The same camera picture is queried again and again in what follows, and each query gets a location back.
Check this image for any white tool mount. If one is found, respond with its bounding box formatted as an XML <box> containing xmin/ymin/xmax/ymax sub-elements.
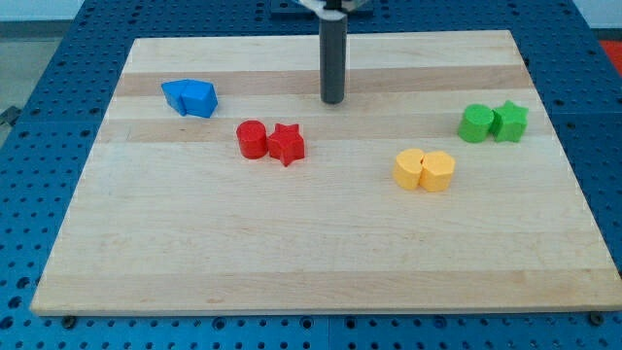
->
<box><xmin>296</xmin><ymin>0</ymin><xmax>369</xmax><ymax>19</ymax></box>

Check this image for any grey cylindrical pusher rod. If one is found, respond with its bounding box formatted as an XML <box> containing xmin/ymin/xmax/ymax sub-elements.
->
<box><xmin>319</xmin><ymin>14</ymin><xmax>348</xmax><ymax>104</ymax></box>

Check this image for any red star block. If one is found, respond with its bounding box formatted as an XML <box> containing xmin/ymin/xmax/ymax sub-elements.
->
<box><xmin>267</xmin><ymin>123</ymin><xmax>305</xmax><ymax>166</ymax></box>

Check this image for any red cylinder block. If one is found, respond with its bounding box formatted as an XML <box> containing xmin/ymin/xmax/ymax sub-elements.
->
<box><xmin>236</xmin><ymin>121</ymin><xmax>268</xmax><ymax>159</ymax></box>

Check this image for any yellow crescent block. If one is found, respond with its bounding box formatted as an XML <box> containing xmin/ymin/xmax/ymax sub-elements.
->
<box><xmin>393</xmin><ymin>149</ymin><xmax>425</xmax><ymax>191</ymax></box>

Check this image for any blue triangular block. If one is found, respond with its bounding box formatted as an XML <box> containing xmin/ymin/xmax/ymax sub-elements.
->
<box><xmin>160</xmin><ymin>79</ymin><xmax>190</xmax><ymax>116</ymax></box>

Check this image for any yellow hexagon block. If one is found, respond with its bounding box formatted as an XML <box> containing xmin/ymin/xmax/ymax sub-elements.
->
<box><xmin>419</xmin><ymin>151</ymin><xmax>456</xmax><ymax>192</ymax></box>

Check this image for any green cylinder block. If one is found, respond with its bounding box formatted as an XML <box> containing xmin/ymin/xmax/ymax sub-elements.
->
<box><xmin>458</xmin><ymin>104</ymin><xmax>495</xmax><ymax>143</ymax></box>

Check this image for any light wooden board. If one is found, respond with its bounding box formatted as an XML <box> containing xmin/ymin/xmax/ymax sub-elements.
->
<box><xmin>31</xmin><ymin>30</ymin><xmax>621</xmax><ymax>316</ymax></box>

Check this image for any green star block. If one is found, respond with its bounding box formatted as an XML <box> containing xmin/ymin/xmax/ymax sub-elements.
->
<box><xmin>490</xmin><ymin>100</ymin><xmax>529</xmax><ymax>143</ymax></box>

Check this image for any dark blue base plate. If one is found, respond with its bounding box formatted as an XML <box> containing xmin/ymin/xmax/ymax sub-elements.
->
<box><xmin>267</xmin><ymin>0</ymin><xmax>374</xmax><ymax>19</ymax></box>

